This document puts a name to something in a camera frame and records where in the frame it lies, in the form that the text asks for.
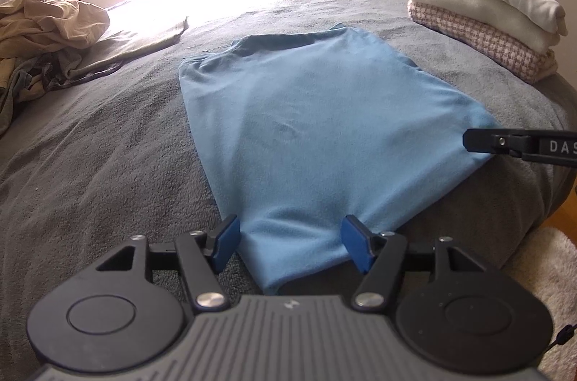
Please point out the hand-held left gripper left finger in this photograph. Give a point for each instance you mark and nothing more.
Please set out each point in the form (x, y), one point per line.
(225, 243)

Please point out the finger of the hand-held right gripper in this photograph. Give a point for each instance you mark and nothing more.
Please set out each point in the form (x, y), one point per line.
(496, 141)

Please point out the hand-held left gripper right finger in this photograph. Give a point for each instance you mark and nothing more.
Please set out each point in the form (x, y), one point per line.
(356, 243)

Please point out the blue t-shirt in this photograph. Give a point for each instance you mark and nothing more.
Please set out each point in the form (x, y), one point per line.
(324, 137)

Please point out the beige crumpled clothes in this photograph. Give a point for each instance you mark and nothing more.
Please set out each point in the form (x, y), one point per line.
(49, 24)

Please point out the pink houndstooth folded garment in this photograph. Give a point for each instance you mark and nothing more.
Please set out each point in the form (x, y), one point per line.
(487, 42)

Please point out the cream folded blanket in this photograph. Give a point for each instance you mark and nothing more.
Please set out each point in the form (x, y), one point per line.
(473, 13)

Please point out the grey fleece bed blanket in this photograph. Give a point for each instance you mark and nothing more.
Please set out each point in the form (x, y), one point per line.
(112, 164)

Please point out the dark grey crumpled garment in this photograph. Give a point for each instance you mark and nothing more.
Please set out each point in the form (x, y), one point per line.
(49, 76)

